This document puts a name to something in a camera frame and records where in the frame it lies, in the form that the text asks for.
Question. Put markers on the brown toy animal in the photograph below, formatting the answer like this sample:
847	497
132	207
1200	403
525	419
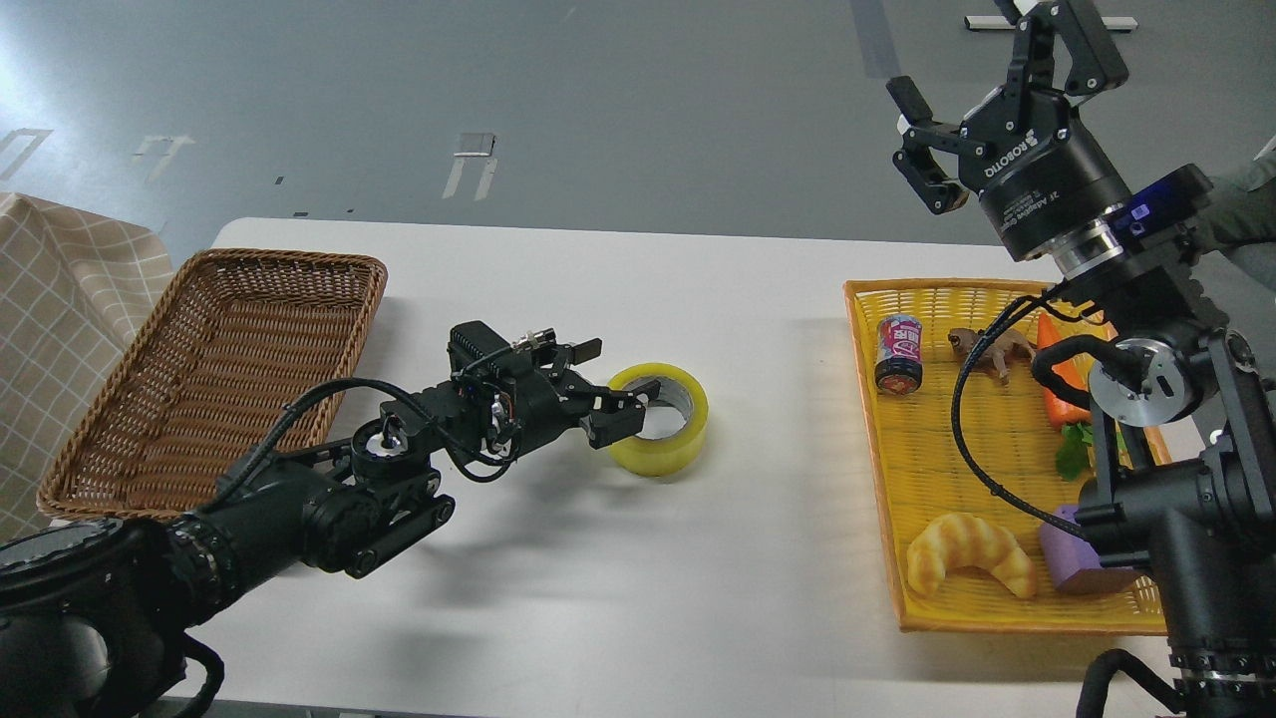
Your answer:
995	358

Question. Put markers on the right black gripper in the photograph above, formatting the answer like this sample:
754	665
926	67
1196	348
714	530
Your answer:
1042	174

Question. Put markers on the yellow tape roll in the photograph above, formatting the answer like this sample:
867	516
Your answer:
662	457

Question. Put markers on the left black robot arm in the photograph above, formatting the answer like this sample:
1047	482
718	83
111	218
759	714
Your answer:
96	613

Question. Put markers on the small drink can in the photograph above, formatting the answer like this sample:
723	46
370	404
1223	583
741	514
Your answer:
898	368

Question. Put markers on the toy croissant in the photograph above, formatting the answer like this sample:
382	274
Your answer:
961	540

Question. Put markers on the brown wicker basket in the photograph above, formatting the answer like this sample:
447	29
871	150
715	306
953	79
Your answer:
238	334

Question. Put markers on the person in green clothing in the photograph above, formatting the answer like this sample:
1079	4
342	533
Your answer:
1239	219

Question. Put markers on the purple foam block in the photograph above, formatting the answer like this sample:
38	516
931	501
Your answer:
1075	567

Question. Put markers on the yellow plastic basket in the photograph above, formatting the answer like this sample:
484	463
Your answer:
920	475

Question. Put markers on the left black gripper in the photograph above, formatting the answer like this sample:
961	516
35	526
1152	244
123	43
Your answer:
551	399

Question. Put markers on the beige checkered cloth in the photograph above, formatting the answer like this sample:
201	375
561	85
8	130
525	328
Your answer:
76	288

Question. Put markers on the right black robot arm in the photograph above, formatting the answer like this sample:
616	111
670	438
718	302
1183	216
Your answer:
1183	436

